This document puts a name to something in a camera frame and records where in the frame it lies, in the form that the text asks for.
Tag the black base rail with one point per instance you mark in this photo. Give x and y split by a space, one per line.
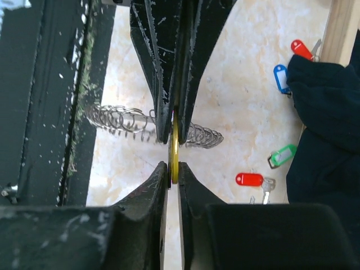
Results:
53 63

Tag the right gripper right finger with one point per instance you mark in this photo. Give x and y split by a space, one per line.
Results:
196 237

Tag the blue key tag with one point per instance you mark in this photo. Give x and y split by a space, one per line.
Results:
280 75

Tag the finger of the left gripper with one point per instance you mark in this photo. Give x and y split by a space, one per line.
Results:
154 29
201 25

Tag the yellow key tag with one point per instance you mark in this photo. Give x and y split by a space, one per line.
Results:
173 165

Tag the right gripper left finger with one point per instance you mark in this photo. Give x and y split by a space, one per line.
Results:
138 231

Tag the red key tag right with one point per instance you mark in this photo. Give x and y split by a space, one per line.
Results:
249 179

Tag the green key tag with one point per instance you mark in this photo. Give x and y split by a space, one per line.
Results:
281 156

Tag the small silver key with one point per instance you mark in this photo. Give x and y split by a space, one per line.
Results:
268 186

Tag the wooden clothes rack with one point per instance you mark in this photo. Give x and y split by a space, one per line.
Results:
340 33

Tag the red key tag left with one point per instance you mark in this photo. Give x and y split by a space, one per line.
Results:
300 49

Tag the dark navy vest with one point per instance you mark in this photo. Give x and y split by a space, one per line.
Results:
325 168

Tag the red key tag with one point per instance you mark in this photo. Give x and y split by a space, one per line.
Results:
249 179
300 49

